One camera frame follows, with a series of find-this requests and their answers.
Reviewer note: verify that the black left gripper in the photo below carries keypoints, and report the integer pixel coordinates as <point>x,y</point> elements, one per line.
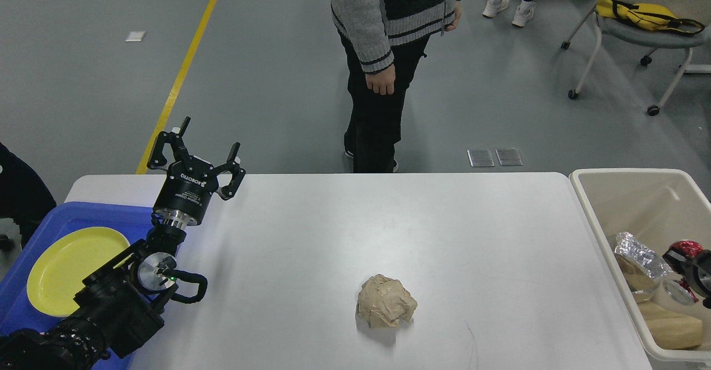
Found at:
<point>183,192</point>

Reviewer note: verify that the right metal floor plate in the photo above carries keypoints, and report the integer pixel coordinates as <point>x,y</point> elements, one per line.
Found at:
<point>509,157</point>

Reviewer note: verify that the yellow bag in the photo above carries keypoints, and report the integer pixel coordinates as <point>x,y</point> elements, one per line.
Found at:
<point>649,17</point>

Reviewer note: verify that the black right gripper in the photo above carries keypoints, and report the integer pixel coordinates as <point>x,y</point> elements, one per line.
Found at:
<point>695,265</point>

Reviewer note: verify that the person in black trousers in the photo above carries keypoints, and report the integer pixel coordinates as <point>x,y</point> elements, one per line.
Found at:
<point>384,41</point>

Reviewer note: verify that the aluminium foil tray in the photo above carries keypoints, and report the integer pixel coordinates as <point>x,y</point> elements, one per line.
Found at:
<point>643,269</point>

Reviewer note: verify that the aluminium foil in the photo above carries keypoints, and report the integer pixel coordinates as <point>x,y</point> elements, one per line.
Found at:
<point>677,289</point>

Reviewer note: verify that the metal floor plate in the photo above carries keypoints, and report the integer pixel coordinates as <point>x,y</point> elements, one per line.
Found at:
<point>480,158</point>
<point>509,157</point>

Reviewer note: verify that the red snack wrapper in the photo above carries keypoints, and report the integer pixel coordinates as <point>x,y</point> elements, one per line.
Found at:
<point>686,244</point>

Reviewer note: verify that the person in dark jeans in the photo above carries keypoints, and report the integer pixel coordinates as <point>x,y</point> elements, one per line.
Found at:
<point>25,198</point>

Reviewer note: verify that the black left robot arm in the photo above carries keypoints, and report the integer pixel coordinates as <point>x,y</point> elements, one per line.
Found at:
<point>120,304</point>

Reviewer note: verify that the brown paper ball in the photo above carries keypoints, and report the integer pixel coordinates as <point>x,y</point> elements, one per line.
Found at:
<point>383,302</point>

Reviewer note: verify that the grey chair on wheels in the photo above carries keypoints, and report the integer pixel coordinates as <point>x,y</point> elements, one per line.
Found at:
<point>693,9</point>

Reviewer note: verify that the beige plastic bin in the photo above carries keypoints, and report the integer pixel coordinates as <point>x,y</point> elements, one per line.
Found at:
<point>658,206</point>

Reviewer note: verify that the yellow plate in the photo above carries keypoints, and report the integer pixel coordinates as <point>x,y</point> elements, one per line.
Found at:
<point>57,275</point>

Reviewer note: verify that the blue plastic tray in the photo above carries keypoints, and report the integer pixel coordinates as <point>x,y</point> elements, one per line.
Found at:
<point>17,312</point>

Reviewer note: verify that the left metal floor plate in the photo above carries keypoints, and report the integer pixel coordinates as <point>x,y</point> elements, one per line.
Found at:
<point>480,158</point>

